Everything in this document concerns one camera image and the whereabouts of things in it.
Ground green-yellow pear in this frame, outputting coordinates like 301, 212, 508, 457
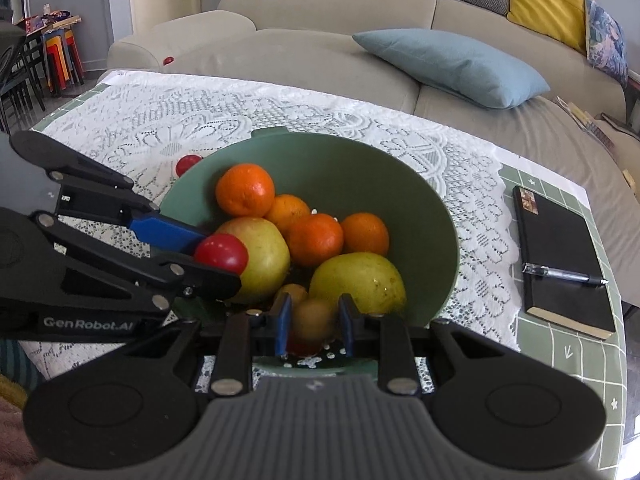
309, 252, 407, 315

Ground brown kiwi fruit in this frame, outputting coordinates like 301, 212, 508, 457
277, 283, 308, 310

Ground brown kiwi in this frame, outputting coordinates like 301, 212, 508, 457
292, 298, 337, 342

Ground red-yellow apple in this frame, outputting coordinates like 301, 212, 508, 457
216, 217, 291, 304

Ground large orange mandarin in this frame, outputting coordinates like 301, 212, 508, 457
215, 164, 276, 217

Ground orange mandarin back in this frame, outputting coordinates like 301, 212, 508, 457
285, 214, 344, 266

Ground orange mandarin small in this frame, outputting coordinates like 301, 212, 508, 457
265, 194, 311, 237

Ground red cherry tomato front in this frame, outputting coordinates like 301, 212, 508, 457
286, 334, 324, 359

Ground red cherry tomato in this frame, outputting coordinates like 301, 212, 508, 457
175, 154, 202, 178
286, 334, 324, 359
193, 233, 248, 275

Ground red cherry tomato middle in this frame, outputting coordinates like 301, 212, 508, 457
193, 233, 248, 275

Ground red cherry tomato right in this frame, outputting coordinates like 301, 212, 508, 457
175, 154, 202, 178

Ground white lace tablecloth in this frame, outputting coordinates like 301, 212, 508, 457
19, 69, 591, 396

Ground black silver pen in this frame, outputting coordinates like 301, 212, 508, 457
522, 262, 608, 287

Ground green plastic colander bowl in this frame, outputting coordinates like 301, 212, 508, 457
158, 127, 461, 378

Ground stacked colourful stools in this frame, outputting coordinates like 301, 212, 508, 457
43, 28, 85, 96

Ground black notebook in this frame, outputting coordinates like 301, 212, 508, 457
512, 185, 615, 340

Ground green grid table mat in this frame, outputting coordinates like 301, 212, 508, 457
499, 165, 627, 479

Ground beige sofa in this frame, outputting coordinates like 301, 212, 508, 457
107, 0, 639, 304

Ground light blue cushion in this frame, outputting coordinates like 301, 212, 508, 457
352, 28, 550, 110

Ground books on sofa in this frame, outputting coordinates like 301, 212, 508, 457
553, 96, 639, 197

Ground blue floral cushion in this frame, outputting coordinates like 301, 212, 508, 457
584, 0, 628, 88

